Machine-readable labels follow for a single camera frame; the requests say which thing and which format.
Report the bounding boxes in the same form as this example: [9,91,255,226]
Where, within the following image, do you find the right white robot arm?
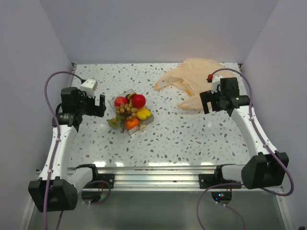
[200,75,289,189]

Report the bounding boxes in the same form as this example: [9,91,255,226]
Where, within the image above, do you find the clear plastic tray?
[107,89,154,136]

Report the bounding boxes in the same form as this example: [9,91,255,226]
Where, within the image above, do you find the orange fake tangerine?
[125,117,140,130]

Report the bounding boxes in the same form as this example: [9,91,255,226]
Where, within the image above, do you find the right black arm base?
[198,164,242,189]

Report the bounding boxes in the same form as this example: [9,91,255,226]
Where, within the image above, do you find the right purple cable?
[196,68,295,230]

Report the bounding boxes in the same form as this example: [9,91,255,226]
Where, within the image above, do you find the red round fake fruit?
[132,94,146,109]

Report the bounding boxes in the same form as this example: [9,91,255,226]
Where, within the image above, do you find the red apple with yellow patch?
[114,96,129,107]

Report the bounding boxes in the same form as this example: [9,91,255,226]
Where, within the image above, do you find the brown longan bunch with leaves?
[107,103,140,133]

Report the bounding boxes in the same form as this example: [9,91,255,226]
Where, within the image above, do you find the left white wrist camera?
[79,79,98,98]

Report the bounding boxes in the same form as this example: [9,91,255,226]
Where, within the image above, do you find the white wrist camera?
[211,74,223,93]
[79,79,98,98]

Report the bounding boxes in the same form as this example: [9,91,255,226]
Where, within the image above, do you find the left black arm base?
[77,164,115,189]

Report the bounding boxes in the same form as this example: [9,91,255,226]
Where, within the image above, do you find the orange translucent plastic bag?
[154,58,224,110]

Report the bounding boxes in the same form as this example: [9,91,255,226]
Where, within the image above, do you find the aluminium mounting rail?
[35,166,283,191]

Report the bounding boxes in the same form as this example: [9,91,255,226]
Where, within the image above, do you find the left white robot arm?
[28,86,106,213]

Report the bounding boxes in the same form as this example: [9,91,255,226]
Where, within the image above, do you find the yellow fake banana bunch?
[136,107,152,120]

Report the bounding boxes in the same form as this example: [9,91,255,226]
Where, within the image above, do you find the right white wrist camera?
[211,74,223,93]

